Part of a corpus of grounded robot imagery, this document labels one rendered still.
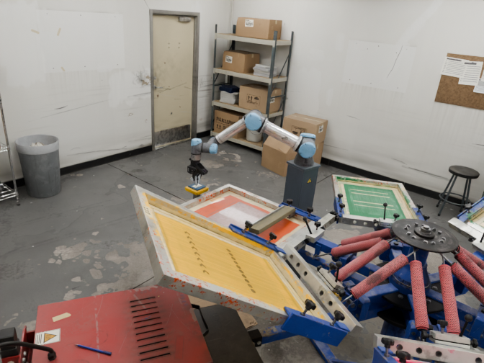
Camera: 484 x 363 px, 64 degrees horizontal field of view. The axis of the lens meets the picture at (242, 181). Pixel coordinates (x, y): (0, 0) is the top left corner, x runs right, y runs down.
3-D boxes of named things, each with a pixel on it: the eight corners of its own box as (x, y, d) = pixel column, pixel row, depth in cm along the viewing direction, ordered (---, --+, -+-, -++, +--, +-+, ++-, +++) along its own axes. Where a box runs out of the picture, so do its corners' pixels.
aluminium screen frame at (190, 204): (171, 213, 256) (171, 208, 255) (228, 188, 299) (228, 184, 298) (268, 263, 213) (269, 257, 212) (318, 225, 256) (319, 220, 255)
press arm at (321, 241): (306, 244, 227) (307, 237, 225) (310, 240, 231) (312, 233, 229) (333, 256, 217) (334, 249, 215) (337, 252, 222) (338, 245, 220)
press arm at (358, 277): (220, 222, 268) (220, 215, 266) (225, 220, 272) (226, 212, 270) (399, 310, 200) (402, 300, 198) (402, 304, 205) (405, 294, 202)
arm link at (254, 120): (318, 142, 278) (251, 106, 274) (319, 148, 264) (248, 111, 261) (310, 155, 282) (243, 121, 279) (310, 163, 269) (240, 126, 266)
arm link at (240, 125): (258, 103, 284) (206, 137, 300) (257, 106, 274) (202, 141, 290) (267, 116, 287) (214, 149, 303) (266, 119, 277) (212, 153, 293)
